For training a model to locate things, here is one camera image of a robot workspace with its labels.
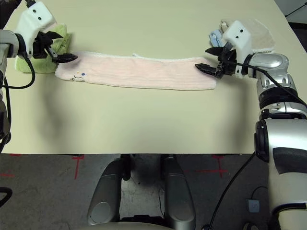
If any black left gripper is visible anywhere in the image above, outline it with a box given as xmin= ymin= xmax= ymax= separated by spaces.
xmin=32 ymin=30 xmax=79 ymax=64

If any beige folded towel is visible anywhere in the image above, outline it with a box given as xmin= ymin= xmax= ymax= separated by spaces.
xmin=220 ymin=19 xmax=275 ymax=54

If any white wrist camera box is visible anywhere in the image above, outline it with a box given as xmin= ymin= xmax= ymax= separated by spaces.
xmin=222 ymin=21 xmax=253 ymax=79
xmin=15 ymin=1 xmax=57 ymax=58

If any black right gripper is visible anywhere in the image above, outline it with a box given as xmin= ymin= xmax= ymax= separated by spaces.
xmin=195 ymin=46 xmax=238 ymax=80

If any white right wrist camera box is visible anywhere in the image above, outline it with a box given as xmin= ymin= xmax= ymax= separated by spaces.
xmin=222 ymin=21 xmax=253 ymax=79

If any green folded towel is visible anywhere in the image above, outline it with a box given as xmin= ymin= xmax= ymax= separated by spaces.
xmin=14 ymin=23 xmax=72 ymax=74

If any small grey floor box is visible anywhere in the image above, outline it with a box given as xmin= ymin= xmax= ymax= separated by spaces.
xmin=247 ymin=200 xmax=261 ymax=213

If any light blue folded towel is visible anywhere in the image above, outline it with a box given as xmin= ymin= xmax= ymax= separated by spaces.
xmin=208 ymin=28 xmax=227 ymax=48

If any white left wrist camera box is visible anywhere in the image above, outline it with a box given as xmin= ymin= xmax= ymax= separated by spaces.
xmin=15 ymin=1 xmax=57 ymax=58

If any beige robot waist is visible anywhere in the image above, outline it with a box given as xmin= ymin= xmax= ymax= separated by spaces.
xmin=81 ymin=220 xmax=175 ymax=230

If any pink towel with embroidery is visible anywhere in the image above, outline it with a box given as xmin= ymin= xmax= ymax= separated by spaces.
xmin=54 ymin=50 xmax=218 ymax=91

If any thin black floor cable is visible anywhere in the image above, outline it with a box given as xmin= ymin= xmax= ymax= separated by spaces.
xmin=250 ymin=186 xmax=269 ymax=201

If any thin black stand leg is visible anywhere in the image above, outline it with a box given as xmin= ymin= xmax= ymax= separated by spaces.
xmin=285 ymin=3 xmax=307 ymax=17

